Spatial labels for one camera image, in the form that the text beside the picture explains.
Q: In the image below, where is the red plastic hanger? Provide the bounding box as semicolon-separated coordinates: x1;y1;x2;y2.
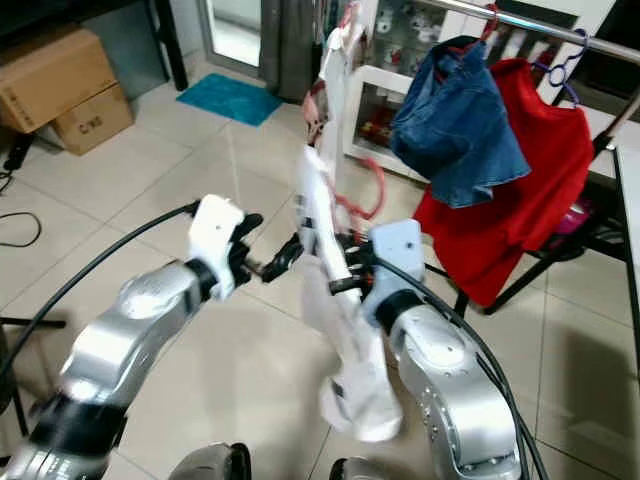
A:
445;3;501;56
335;155;389;226

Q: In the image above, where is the white garment with black print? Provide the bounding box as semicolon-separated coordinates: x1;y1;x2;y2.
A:
295;145;403;443

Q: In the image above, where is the purple plastic hanger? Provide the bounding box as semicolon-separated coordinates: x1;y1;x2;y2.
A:
532;28;589;106

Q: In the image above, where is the blue denim garment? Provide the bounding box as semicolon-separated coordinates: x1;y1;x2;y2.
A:
390;38;531;211

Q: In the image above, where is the blue floor mat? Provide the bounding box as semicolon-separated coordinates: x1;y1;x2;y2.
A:
175;72;273;128

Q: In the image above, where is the white garment with pink print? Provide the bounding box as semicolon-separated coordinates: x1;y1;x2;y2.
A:
303;0;364;149

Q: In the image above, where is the red shirt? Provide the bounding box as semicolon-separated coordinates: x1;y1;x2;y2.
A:
412;57;596;308

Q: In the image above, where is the dark silver robot right leg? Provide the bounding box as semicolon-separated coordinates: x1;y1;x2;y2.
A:
328;457;391;480

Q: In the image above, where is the dark silver robot leg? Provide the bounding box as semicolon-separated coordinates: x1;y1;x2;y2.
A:
168;442;251;480
328;457;391;480

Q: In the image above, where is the dark silver robot left leg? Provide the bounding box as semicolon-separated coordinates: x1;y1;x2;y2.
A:
168;442;251;480

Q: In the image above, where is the small printed cardboard box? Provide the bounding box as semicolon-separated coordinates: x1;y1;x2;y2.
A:
53;90;134;156

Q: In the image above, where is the grey curtain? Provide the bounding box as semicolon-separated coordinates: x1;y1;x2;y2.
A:
258;0;326;101

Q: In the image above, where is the black desk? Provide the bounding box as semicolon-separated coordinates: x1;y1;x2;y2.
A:
0;0;191;91

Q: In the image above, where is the black chair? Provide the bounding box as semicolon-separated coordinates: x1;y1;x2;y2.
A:
0;316;53;441

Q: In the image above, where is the white framed glass door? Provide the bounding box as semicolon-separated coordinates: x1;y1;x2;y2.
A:
198;0;266;71

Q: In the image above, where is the large cardboard box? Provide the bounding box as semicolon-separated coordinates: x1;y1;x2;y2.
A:
0;25;113;134

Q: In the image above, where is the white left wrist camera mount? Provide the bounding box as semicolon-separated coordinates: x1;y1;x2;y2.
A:
190;195;246;299

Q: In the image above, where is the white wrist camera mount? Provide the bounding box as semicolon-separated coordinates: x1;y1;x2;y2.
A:
190;195;246;299
365;218;424;323

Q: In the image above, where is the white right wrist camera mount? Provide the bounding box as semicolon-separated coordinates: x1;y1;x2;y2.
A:
365;218;424;323

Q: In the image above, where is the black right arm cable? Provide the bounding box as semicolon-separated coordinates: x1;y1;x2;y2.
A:
380;258;551;480

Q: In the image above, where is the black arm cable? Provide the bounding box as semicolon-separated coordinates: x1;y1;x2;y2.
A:
380;258;551;480
0;203;199;401

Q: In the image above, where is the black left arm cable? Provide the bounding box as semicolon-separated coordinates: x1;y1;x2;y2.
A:
0;203;199;401

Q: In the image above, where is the thin black floor cable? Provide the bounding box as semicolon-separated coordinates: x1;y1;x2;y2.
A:
0;210;43;249

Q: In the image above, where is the metal clothes rack black frame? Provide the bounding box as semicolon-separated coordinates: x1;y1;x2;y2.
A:
290;0;640;316

